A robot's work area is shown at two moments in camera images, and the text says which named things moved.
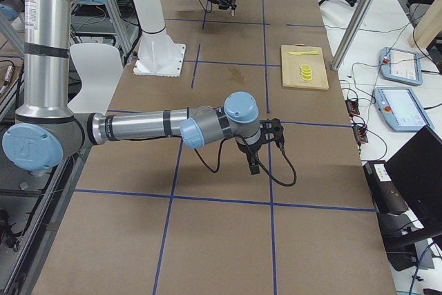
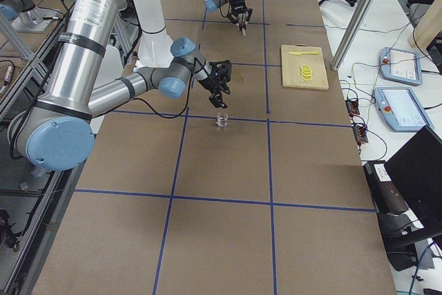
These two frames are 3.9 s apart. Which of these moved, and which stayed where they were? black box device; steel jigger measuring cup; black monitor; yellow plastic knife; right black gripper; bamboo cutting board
Moved: steel jigger measuring cup; right black gripper
Stayed: bamboo cutting board; black box device; black monitor; yellow plastic knife
